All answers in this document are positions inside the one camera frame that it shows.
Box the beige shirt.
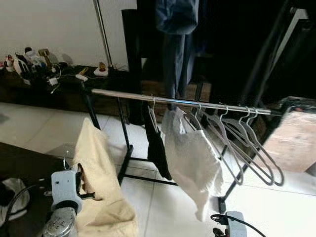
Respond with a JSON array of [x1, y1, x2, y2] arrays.
[[73, 118, 140, 237]]

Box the white striped black-trimmed garment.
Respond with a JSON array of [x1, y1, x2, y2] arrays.
[[0, 178, 31, 221]]

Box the long white garment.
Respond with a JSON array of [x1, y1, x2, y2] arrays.
[[161, 108, 224, 223]]

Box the plain black top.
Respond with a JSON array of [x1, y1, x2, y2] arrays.
[[143, 101, 172, 181]]

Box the dark wooden low cabinet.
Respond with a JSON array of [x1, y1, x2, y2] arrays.
[[0, 64, 144, 119]]

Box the brown cardboard box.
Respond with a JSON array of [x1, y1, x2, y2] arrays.
[[262, 110, 316, 173]]

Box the white base with gold figure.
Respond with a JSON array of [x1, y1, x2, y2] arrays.
[[94, 62, 109, 77]]

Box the white figure with black head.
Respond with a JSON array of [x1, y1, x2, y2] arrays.
[[15, 49, 33, 76]]

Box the gold table ornament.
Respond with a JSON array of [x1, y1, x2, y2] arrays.
[[39, 48, 51, 67]]

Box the red white toy figure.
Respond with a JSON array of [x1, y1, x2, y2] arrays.
[[2, 54, 15, 72]]

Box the tall black cabinet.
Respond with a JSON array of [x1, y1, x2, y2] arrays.
[[121, 0, 316, 126]]

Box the dark navy trousers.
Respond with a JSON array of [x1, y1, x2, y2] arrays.
[[156, 0, 200, 99]]

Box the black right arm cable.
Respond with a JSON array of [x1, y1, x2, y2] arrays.
[[211, 212, 267, 237]]

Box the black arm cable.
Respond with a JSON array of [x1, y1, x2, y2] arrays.
[[4, 184, 52, 237], [211, 212, 267, 237]]

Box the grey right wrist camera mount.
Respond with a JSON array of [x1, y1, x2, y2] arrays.
[[226, 211, 247, 237]]

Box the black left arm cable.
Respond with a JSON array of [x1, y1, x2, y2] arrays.
[[4, 184, 52, 237]]

